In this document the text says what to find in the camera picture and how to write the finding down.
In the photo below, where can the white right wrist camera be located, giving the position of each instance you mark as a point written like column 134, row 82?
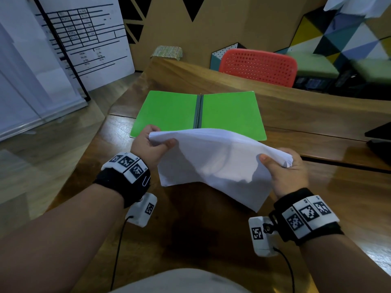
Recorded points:
column 261, row 241

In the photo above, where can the black wristband with markers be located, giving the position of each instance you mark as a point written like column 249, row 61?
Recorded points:
column 305, row 219
column 122, row 183

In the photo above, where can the person's right hand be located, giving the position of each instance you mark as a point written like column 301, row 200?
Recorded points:
column 288, row 180

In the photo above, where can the person's left hand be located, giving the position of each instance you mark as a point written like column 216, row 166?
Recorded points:
column 146, row 152

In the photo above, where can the person's right forearm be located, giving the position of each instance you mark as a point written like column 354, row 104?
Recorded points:
column 339, row 265

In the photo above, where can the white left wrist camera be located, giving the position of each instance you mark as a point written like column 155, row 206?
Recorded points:
column 142, row 212

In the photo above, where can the green bench cushion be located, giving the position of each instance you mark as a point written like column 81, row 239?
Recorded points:
column 314, row 65
column 372, row 71

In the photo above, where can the person's left forearm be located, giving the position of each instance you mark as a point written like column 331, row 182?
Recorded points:
column 61, row 238

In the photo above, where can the colourful triangle patterned backrest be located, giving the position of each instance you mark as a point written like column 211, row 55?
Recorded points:
column 336, row 33

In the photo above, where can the white banner panel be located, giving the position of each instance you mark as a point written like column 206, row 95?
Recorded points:
column 27, row 97

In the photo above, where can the wooden lattice shelf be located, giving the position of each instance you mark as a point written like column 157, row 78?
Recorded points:
column 134, row 27

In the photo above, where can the patterned woven box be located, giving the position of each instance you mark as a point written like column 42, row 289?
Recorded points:
column 166, row 52

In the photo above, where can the black left wristband with markers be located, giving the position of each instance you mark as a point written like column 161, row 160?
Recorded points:
column 122, row 183

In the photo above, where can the black right wristband with markers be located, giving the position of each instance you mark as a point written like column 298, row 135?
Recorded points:
column 305, row 219

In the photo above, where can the white board with chart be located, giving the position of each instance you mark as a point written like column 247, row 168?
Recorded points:
column 107, row 64

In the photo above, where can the green folder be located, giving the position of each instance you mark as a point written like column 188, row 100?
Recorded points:
column 168, row 109

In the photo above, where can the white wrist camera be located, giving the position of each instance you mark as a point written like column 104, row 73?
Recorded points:
column 261, row 241
column 142, row 212

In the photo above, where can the person's beige clothing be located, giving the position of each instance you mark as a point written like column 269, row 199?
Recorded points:
column 183, row 282

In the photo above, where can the pile of white papers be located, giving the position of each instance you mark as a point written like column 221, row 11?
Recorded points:
column 213, row 161

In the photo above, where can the teal white dotted box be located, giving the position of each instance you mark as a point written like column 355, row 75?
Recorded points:
column 214, row 62

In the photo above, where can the black laptop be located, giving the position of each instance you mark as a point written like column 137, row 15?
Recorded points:
column 380, row 135

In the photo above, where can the red perforated chair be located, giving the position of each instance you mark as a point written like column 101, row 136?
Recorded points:
column 259, row 67

